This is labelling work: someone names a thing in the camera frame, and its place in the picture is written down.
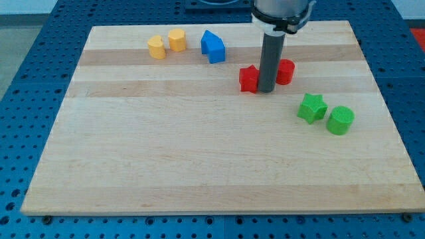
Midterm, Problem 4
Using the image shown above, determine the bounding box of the yellow heart block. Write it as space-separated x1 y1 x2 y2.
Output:
147 35 166 60

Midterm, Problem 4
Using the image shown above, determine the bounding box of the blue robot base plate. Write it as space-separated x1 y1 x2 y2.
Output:
183 0 251 12

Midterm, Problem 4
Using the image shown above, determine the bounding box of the yellow hexagon block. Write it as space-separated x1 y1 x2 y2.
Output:
168 29 187 52

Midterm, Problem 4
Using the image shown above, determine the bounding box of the green cylinder block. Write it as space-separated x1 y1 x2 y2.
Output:
326 106 355 135

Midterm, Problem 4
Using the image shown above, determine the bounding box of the green star block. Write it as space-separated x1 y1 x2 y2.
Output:
297 93 328 124

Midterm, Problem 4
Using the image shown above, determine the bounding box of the red cylinder block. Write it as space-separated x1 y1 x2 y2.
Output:
276 59 296 85

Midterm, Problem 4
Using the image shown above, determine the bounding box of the blue house-shaped block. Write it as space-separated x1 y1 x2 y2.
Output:
201 30 226 64

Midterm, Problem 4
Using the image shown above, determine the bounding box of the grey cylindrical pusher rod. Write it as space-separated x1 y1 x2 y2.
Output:
258 34 285 93

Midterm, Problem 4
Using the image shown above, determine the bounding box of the light wooden board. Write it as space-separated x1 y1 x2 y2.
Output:
21 21 424 216

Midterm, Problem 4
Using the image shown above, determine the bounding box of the red star block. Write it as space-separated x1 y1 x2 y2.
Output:
238 65 259 94

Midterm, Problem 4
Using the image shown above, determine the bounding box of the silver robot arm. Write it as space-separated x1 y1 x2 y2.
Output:
251 0 317 37

